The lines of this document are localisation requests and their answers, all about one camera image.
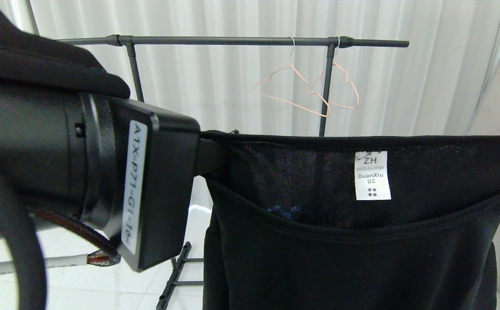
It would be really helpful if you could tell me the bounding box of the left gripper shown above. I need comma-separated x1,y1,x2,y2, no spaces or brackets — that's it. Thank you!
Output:
0,80,233,273

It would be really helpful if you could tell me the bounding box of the pink clothes hanger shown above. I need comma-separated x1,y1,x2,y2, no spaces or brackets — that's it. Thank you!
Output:
254,37,331,118
311,37,359,109

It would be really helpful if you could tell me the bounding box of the black garment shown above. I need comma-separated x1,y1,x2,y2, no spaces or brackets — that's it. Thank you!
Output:
201,128,500,310

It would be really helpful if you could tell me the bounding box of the black clothes rack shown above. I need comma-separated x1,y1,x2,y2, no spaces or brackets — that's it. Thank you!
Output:
56,34,410,310

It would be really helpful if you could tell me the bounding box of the white curtain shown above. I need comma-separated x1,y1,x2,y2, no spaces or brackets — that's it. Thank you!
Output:
0,0,500,212

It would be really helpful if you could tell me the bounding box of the black cable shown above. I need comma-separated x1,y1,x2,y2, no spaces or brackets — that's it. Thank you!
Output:
0,129,47,310

